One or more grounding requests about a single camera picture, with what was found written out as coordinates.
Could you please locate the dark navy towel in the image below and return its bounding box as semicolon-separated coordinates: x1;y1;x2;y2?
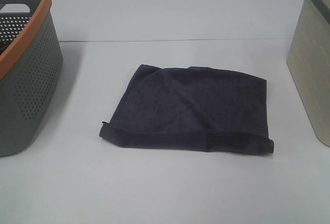
99;65;274;155

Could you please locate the grey basket with orange rim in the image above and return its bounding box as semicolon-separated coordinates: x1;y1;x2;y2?
1;0;63;156

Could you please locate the beige bin with grey rim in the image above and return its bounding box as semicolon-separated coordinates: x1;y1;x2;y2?
287;0;329;146

